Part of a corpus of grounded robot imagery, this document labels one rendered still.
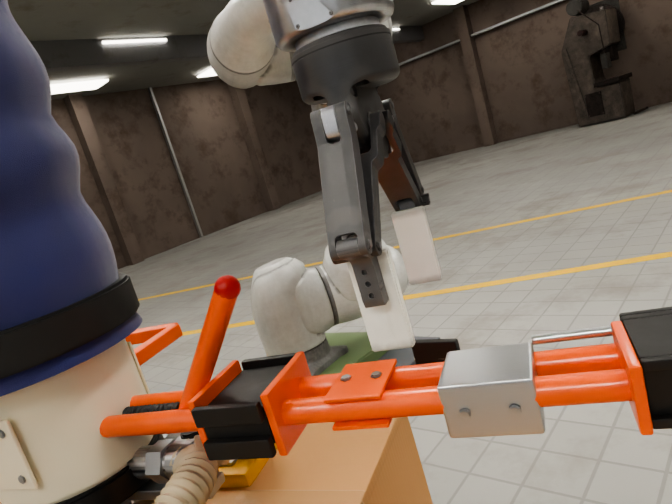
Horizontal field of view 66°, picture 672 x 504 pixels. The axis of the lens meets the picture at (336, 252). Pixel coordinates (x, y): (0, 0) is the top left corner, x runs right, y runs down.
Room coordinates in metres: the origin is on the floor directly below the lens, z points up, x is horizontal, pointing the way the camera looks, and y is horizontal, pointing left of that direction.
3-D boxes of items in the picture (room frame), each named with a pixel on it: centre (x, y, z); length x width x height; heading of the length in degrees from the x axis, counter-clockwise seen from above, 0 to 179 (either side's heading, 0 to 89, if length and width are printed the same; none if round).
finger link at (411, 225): (0.46, -0.07, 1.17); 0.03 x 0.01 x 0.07; 67
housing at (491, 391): (0.37, -0.09, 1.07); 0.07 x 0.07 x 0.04; 67
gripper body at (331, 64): (0.40, -0.05, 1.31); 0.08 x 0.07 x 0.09; 157
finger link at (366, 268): (0.32, -0.01, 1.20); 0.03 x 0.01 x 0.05; 157
